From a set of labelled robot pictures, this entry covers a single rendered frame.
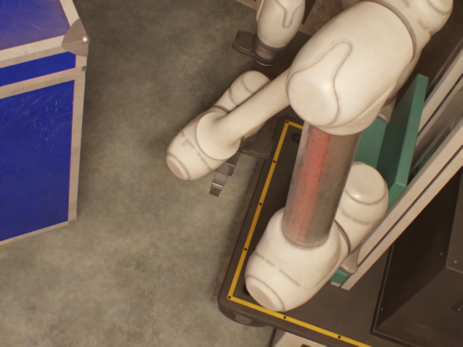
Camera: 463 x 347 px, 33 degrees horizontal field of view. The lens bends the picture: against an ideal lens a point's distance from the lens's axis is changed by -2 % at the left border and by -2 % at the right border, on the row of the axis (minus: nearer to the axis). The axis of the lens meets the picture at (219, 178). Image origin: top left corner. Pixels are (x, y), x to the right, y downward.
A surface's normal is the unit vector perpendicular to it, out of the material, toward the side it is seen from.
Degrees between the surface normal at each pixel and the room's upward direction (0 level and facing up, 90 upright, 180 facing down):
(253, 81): 3
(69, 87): 90
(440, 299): 90
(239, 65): 0
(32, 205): 90
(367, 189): 10
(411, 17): 25
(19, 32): 0
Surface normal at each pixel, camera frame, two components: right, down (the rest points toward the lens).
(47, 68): 0.40, 0.84
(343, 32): -0.15, -0.64
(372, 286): 0.18, -0.47
